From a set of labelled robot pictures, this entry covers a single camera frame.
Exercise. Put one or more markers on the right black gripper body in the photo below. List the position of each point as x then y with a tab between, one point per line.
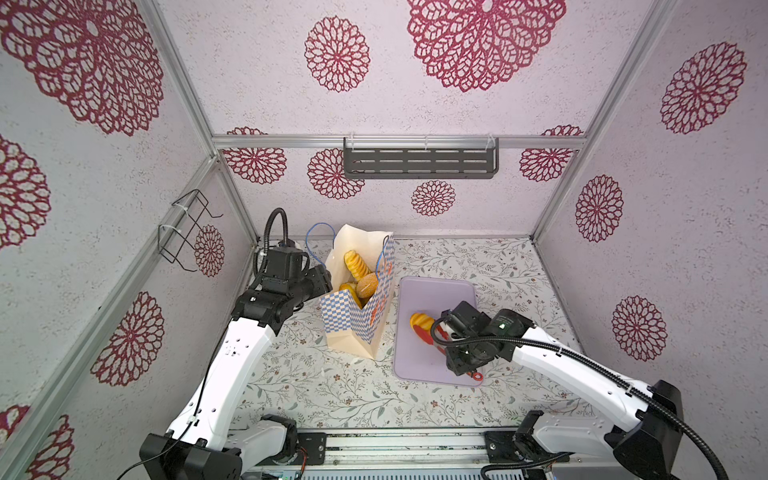
462	360

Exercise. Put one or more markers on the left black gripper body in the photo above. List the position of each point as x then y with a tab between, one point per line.
311	285

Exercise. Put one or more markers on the small striped fake croissant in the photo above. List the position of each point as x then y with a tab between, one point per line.
421	323

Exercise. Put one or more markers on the yellow orange oval bread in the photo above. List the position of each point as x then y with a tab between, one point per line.
351	288

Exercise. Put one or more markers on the yellow braided fake bread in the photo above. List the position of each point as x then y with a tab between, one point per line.
356	265

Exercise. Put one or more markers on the golden oval fake roll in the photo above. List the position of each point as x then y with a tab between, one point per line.
367	286

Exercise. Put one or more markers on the checkered paper bread bag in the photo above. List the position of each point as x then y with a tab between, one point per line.
349	329

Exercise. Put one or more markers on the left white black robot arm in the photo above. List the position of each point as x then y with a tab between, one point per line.
228	372

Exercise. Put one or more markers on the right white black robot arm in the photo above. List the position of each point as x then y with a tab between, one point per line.
637	424

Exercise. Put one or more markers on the lavender plastic tray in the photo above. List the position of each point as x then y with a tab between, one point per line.
414	358

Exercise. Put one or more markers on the black wire wall rack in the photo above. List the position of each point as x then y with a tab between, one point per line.
172	238

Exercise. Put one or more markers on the grey metal wall shelf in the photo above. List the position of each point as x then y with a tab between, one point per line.
424	163

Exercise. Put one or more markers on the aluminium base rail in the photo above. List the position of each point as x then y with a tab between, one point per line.
492	450

